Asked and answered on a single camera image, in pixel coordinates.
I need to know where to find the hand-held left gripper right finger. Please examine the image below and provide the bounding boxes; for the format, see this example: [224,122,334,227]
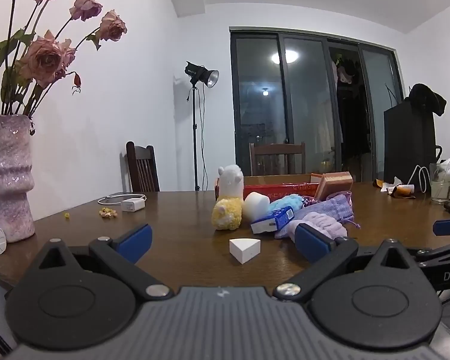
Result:
[272,223,417,302]

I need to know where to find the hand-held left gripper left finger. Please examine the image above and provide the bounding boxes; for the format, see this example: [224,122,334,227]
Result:
[35,224,173,302]

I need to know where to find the lilac fluffy headband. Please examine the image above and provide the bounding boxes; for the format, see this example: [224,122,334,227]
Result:
[275,212,349,250]

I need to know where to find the lavender drawstring pouch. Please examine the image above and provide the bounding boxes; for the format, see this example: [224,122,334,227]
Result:
[302,190,362,230]

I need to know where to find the blue white small carton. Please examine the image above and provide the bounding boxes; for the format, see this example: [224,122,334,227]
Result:
[250,208,296,236]

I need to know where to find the blue fluffy puff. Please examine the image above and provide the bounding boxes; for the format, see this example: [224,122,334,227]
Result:
[268,193,304,214]

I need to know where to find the red cardboard box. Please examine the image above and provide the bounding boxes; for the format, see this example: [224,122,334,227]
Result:
[214,173,323,200]

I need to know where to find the brown sponge block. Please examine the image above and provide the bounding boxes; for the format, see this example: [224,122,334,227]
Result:
[314,171,354,201]

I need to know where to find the white round sponge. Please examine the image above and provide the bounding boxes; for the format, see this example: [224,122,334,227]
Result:
[242,191,271,223]

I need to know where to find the white wedge sponge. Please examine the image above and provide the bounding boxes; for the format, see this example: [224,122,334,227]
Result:
[229,237,262,265]

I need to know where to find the white and yellow alpaca plush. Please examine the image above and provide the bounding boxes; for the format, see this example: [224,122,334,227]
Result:
[211,164,245,231]

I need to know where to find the white charger adapter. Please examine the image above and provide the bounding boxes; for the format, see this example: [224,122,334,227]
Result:
[121,199,146,212]

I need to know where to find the clear glass cup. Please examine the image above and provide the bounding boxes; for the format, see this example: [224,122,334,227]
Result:
[429,163,450,203]

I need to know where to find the orange and white wrappers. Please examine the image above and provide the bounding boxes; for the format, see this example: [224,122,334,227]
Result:
[373,176,417,199]

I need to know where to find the dark wooden chair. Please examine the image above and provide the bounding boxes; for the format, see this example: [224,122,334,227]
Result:
[249,142,307,177]
[125,141,161,193]

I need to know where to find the black paper bag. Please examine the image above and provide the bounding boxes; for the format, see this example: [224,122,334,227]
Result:
[383,97,443,190]

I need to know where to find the black cloth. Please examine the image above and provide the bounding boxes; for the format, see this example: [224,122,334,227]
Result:
[409,82,448,118]

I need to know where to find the pink speckled ceramic vase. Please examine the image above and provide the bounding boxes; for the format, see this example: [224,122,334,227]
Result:
[0,114,36,243]

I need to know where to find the black framed sliding glass door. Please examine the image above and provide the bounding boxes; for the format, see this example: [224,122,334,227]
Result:
[229,27,405,186]

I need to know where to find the studio light on stand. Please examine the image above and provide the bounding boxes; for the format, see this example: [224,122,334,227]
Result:
[184,61,220,192]

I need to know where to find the dried pink roses bouquet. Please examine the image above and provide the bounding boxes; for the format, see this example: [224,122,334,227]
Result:
[0,0,128,136]

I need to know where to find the white coiled cable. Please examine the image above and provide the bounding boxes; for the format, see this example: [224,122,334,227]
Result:
[97,193,148,206]

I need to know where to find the white charging cable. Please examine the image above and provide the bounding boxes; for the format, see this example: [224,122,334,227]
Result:
[397,164,432,194]

